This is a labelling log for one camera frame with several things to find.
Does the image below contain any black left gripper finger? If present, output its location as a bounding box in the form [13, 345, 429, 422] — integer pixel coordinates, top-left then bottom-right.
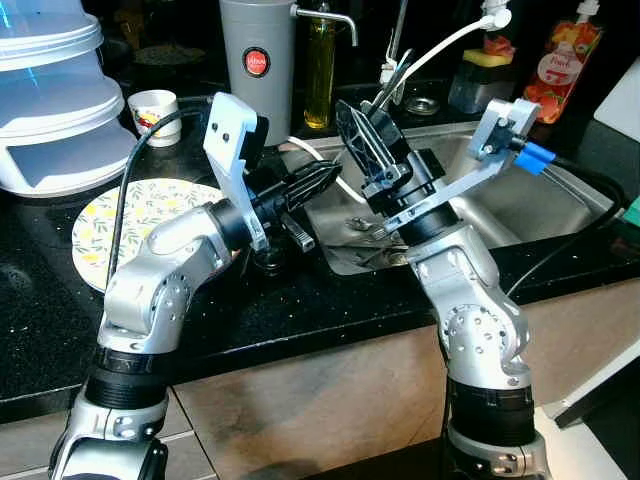
[286, 183, 339, 213]
[285, 160, 347, 193]

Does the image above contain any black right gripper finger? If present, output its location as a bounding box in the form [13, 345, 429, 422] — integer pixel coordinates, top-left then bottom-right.
[334, 98, 389, 193]
[368, 100, 413, 171]

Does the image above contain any round metal drain cap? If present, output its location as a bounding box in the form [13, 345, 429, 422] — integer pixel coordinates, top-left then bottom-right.
[405, 95, 442, 117]

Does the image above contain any yellow oil bottle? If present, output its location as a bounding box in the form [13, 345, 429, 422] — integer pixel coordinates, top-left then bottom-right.
[303, 3, 339, 131]

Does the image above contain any grey sponge holder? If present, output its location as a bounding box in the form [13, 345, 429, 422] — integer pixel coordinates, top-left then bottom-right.
[447, 50, 517, 116]

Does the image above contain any grey water dispenser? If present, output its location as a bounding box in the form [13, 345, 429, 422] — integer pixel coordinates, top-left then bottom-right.
[218, 0, 359, 148]

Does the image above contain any chrome faucet pipe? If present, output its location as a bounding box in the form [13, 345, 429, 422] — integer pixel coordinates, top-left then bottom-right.
[378, 0, 411, 101]

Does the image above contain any stainless steel sink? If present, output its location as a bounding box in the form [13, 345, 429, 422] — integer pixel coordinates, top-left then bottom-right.
[278, 120, 623, 278]

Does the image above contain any yellow pink sponge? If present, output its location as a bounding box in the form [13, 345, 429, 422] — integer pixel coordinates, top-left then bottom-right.
[480, 35, 517, 69]

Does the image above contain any floral print plate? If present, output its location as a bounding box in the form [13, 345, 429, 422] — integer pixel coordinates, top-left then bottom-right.
[70, 178, 233, 294]

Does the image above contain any small white printed cup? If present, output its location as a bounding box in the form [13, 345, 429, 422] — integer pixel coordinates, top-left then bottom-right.
[127, 89, 182, 149]

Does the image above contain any orange dish soap bottle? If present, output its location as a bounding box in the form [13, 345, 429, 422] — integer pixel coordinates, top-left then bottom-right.
[524, 0, 607, 126]

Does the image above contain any white board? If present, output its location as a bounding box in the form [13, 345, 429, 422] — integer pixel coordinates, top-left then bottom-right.
[594, 58, 640, 143]

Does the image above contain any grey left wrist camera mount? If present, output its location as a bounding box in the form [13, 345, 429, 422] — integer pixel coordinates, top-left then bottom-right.
[203, 92, 273, 253]

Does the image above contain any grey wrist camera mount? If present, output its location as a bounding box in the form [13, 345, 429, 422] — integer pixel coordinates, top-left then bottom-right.
[203, 92, 273, 253]
[378, 97, 542, 239]

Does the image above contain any white flexible hose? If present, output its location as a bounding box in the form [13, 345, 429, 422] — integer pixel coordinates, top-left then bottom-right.
[278, 8, 513, 206]

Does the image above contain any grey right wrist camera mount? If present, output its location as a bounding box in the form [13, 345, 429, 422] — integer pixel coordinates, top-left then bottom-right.
[378, 97, 542, 239]

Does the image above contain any blue cable plug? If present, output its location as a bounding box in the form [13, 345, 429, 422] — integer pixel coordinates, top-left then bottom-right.
[513, 140, 557, 178]

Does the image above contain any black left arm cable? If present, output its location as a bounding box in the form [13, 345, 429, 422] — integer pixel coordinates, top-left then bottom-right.
[103, 103, 216, 293]

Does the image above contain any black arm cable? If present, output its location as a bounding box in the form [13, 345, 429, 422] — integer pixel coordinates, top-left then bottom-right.
[103, 103, 216, 293]
[505, 155, 631, 299]

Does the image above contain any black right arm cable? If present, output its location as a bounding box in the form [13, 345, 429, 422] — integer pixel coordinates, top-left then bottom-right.
[505, 155, 631, 299]

